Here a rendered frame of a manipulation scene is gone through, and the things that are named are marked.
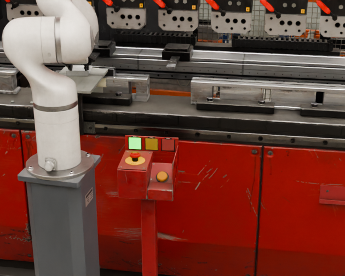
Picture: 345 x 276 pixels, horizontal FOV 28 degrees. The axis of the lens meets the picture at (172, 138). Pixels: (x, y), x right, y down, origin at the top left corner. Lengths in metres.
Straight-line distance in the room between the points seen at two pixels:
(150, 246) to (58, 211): 0.76
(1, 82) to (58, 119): 1.10
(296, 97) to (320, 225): 0.52
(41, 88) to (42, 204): 0.34
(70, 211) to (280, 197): 1.07
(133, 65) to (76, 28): 1.24
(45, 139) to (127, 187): 0.65
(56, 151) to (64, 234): 0.25
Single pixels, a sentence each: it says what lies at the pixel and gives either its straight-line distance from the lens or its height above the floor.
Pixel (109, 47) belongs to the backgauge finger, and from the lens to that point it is 2.97.
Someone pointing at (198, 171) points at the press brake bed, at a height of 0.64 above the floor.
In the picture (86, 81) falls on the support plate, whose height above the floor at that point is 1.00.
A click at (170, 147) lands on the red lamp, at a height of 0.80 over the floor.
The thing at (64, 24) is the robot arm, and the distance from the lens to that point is 1.79.
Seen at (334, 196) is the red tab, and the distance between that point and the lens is 2.74.
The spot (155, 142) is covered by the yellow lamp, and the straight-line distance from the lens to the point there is 2.53.
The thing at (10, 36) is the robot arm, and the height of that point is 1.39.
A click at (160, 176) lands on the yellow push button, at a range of 2.49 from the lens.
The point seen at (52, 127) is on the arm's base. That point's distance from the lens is 1.86.
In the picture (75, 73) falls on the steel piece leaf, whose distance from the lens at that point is 2.69.
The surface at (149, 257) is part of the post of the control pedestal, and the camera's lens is 2.66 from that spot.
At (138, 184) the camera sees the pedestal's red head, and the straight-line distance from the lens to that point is 2.44.
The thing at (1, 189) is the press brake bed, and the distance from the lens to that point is 2.99.
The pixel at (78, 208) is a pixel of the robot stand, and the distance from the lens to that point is 1.94.
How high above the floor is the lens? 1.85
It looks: 24 degrees down
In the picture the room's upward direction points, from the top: straight up
